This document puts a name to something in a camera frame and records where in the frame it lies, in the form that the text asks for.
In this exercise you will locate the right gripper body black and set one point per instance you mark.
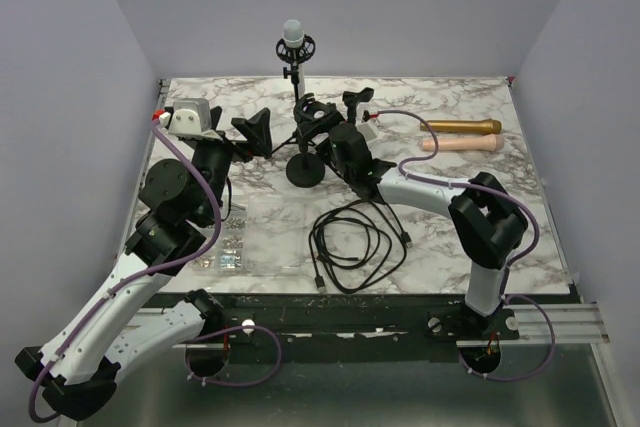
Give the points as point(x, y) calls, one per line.
point(334, 120)

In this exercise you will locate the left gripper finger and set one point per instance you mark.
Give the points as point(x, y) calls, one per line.
point(215, 115)
point(256, 132)

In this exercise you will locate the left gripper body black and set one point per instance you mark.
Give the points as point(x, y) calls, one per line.
point(219, 155)

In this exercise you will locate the black round-base clip stand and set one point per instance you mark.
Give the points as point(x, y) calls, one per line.
point(352, 100)

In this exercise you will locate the black round-base shockmount stand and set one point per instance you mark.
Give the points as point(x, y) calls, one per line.
point(313, 174)

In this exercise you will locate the black tripod shockmount stand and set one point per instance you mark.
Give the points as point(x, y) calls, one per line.
point(292, 58)

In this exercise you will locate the white grey microphone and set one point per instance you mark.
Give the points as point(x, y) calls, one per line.
point(293, 36)

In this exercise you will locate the gold microphone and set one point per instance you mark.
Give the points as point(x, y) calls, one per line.
point(476, 127)

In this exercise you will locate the pink microphone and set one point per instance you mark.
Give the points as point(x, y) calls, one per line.
point(488, 143)

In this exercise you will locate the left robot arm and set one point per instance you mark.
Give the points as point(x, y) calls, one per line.
point(77, 372)

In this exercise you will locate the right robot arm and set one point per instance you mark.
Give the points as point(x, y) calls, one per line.
point(490, 224)

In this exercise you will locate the clear plastic screw box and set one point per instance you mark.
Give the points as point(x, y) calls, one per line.
point(260, 236)

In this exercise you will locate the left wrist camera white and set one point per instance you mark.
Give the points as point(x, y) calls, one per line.
point(186, 118)

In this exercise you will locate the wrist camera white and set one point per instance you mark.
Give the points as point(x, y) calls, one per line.
point(186, 118)
point(368, 126)

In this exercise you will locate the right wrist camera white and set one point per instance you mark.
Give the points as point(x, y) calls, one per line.
point(368, 126)

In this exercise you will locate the black mounting rail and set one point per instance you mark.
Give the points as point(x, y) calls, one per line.
point(327, 329)

